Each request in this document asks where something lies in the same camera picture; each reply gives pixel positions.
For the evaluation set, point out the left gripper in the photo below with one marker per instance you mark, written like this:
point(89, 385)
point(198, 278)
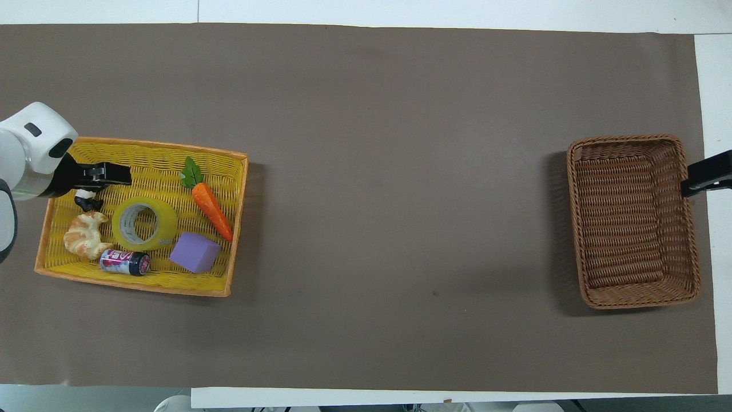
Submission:
point(64, 178)

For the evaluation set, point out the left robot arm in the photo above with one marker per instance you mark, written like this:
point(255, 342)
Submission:
point(34, 143)

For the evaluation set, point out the yellow wicker basket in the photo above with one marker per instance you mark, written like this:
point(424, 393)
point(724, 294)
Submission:
point(150, 158)

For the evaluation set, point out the yellow tape roll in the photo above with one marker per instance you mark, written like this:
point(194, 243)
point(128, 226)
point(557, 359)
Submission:
point(166, 221)

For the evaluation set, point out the brown wicker basket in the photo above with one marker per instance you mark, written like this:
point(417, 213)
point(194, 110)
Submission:
point(623, 229)

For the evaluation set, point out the small black and white toy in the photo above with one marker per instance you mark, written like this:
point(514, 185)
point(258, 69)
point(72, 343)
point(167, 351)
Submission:
point(91, 205)

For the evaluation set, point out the toy croissant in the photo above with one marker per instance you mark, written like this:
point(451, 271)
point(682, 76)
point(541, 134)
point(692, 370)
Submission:
point(84, 236)

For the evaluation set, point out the small drink can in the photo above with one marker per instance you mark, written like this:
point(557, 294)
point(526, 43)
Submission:
point(123, 262)

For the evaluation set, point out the toy carrot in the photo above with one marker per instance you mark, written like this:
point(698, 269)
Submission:
point(210, 207)

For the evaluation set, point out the purple cube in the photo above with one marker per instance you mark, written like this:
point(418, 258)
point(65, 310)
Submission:
point(194, 252)

